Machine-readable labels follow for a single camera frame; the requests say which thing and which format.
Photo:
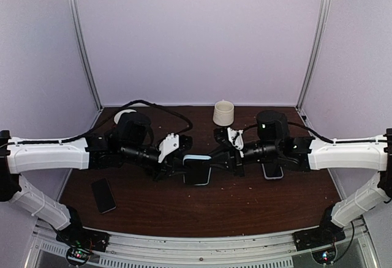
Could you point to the aluminium corner post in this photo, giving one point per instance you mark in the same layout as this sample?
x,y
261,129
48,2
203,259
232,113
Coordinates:
x,y
322,19
84,54

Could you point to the black smartphone under stack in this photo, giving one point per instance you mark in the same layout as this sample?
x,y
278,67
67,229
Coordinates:
x,y
103,196

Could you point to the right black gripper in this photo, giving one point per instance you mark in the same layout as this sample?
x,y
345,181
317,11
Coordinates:
x,y
233,160

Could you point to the aluminium front rail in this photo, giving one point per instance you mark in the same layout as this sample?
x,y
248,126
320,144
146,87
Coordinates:
x,y
266,250

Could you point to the left aluminium corner post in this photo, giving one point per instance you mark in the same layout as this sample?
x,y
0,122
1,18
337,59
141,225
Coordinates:
x,y
84,54

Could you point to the silver edged black smartphone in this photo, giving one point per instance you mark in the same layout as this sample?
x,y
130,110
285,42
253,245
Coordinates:
x,y
272,171

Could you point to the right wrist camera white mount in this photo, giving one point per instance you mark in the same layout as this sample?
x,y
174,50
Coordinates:
x,y
228,137

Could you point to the cream ribbed cup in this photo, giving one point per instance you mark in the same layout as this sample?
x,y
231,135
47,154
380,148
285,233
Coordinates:
x,y
223,113

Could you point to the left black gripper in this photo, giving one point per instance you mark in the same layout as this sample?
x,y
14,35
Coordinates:
x,y
169,165

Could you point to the lavender phone case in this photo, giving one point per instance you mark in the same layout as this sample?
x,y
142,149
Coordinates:
x,y
274,177

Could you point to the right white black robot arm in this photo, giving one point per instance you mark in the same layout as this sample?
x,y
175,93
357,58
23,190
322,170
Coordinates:
x,y
277,148

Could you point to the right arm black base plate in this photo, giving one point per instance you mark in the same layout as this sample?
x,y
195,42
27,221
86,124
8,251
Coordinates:
x,y
317,237

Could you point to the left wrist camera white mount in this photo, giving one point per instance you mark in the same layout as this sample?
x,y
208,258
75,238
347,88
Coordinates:
x,y
174,143

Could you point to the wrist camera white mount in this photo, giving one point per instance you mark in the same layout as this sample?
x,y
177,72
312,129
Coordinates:
x,y
174,143
228,137

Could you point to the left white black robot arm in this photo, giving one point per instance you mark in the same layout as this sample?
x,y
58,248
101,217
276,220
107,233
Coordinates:
x,y
124,143

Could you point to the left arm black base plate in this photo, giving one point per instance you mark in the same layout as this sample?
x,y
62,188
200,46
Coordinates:
x,y
84,239

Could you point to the light blue phone case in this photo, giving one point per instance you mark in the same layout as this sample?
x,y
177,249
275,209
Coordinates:
x,y
197,157

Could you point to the right aluminium corner post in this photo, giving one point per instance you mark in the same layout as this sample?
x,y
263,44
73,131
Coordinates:
x,y
322,19

